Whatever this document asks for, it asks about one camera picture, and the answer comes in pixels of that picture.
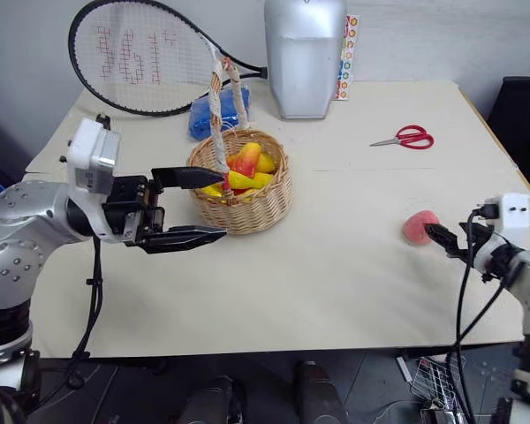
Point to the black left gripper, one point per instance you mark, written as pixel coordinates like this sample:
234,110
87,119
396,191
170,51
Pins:
130,207

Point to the pink peach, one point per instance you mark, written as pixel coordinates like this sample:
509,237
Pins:
415,227

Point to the silver plastic container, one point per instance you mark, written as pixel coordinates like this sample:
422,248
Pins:
300,62

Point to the colourful sticker strip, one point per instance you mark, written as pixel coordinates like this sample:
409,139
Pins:
346,62

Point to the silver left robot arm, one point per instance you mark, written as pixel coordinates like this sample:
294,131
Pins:
22,221

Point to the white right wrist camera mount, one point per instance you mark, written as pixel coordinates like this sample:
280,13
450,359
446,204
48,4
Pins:
516,212

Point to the black tennis racket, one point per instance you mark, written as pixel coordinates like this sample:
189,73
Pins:
137,57

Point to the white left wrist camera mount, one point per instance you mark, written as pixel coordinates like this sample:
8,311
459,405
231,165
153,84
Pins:
88,146

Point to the long yellow fruit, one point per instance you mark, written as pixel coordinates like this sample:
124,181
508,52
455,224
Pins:
252,180

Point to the small yellow round fruit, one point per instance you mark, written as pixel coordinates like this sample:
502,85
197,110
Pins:
266,163

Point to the red yellow mango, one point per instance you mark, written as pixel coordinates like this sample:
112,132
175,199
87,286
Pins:
246,160

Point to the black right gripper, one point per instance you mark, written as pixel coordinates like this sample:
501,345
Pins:
470,243

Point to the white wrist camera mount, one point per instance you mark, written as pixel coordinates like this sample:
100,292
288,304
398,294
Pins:
516,212
88,146

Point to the blue plastic bag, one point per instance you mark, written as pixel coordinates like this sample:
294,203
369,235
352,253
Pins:
201,117

